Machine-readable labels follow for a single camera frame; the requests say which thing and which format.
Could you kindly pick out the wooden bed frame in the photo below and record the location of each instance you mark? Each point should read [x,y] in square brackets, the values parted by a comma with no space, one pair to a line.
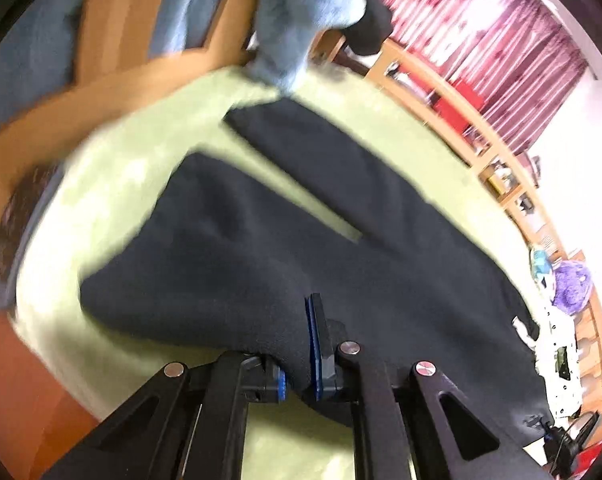
[113,76]

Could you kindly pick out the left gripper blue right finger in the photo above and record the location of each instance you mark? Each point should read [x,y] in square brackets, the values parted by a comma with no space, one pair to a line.
[326,374]

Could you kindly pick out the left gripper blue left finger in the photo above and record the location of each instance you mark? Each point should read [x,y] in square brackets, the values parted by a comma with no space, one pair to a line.
[263,380]

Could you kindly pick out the colourful geometric pillow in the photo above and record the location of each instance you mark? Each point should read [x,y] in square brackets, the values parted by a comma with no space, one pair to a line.
[541,269]

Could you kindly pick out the black garment on rail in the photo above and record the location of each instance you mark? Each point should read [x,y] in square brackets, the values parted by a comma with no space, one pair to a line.
[365,37]

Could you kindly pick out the green plush bed blanket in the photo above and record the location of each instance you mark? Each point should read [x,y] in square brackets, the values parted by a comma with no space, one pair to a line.
[113,180]

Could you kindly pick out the black sweatpants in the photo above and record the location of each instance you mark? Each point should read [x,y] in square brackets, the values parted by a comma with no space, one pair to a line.
[225,262]

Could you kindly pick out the purple plush toy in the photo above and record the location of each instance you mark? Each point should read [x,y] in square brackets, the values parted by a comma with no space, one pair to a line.
[574,286]

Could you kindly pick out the light blue fleece garment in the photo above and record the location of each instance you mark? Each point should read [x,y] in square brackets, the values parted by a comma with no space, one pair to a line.
[37,54]

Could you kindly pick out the dark red curtains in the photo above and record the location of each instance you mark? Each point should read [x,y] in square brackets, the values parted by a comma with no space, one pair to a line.
[513,55]

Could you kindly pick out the white dotted pillow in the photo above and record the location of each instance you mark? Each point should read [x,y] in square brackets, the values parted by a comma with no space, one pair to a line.
[557,361]

